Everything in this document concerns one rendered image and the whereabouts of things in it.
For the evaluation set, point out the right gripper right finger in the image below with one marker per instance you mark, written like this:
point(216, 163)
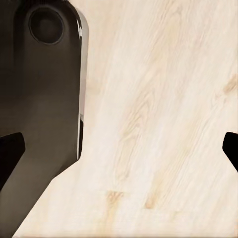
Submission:
point(230, 148)

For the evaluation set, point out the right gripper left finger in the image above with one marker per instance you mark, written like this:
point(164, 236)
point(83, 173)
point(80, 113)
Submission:
point(12, 148)

